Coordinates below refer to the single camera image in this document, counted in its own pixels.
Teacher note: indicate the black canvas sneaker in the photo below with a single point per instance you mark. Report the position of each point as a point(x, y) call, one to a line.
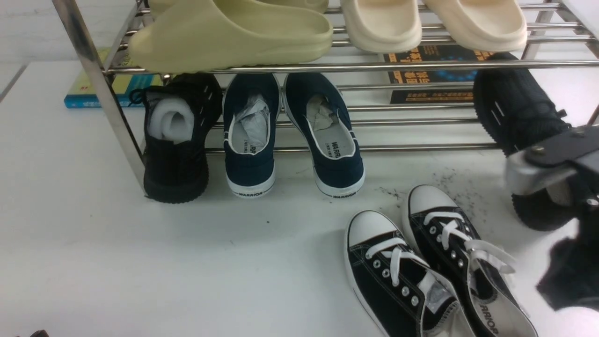
point(440, 232)
point(402, 294)

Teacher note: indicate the stainless steel shoe rack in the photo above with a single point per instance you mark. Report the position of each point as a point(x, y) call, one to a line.
point(101, 74)

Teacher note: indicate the black knit sneaker left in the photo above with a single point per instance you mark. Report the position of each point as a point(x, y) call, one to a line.
point(178, 118)

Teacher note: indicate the cream foam slide left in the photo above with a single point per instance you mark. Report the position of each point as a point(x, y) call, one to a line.
point(383, 26)

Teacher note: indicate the cream foam slide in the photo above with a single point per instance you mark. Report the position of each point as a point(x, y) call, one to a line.
point(383, 26)
point(483, 25)

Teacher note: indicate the black knit sneaker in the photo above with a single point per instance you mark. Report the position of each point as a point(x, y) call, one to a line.
point(178, 118)
point(517, 113)

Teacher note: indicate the olive foam slide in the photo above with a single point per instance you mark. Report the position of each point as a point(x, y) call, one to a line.
point(206, 35)
point(315, 5)

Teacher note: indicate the black knit sneaker right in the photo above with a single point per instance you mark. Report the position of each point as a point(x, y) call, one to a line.
point(517, 113)

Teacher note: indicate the navy canvas shoe right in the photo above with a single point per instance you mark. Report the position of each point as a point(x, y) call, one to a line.
point(316, 107)

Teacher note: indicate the olive foam slide front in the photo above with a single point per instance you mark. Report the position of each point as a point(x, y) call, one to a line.
point(206, 35)

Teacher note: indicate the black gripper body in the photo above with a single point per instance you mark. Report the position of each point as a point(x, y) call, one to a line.
point(572, 278)

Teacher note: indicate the navy canvas shoe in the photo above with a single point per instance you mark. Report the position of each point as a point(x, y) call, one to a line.
point(251, 106)
point(316, 107)

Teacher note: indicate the cream foam slide right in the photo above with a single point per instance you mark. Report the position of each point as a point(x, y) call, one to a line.
point(483, 25)

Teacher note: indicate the yellow blue book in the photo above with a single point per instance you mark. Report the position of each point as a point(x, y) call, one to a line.
point(82, 94)

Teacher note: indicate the olive foam slide rear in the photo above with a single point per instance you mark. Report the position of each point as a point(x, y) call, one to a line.
point(315, 5)

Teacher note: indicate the black orange book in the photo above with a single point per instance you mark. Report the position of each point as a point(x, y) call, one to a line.
point(430, 75)

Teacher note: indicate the navy canvas shoe left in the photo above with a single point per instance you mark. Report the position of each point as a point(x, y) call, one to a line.
point(251, 106)

